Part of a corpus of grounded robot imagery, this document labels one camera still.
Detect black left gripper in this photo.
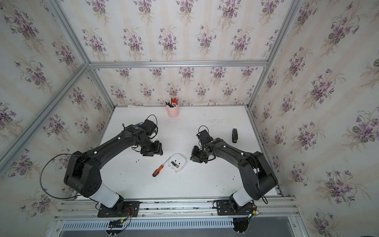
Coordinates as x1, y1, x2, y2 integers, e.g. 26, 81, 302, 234
138, 138, 165, 157

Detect orange handled screwdriver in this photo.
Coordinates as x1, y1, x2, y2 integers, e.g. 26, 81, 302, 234
152, 157, 171, 177

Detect white square alarm clock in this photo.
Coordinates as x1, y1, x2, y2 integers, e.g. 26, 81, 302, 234
168, 153, 187, 172

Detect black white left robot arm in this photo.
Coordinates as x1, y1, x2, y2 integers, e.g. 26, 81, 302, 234
64, 120, 163, 209

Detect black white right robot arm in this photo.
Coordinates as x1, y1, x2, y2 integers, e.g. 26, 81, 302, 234
190, 138, 278, 208

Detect small black remote device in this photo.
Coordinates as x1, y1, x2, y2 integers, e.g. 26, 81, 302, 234
232, 128, 238, 143

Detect pink pen cup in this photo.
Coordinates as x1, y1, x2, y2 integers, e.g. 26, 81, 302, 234
166, 105, 179, 118

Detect red and black pens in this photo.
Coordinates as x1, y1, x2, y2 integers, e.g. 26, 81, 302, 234
165, 98, 179, 108

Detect white ventilation grille strip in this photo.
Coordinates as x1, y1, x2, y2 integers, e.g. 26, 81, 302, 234
62, 218, 235, 231

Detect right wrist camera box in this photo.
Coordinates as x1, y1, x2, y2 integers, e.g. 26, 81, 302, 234
196, 129, 213, 146

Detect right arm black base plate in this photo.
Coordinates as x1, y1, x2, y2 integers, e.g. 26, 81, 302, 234
212, 199, 258, 217

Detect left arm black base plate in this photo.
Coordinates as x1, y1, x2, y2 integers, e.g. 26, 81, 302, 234
97, 201, 140, 218

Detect aluminium front rail frame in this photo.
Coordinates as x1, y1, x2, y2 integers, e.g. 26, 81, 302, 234
53, 197, 300, 221

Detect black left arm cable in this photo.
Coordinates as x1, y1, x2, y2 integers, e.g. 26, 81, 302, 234
39, 153, 81, 200

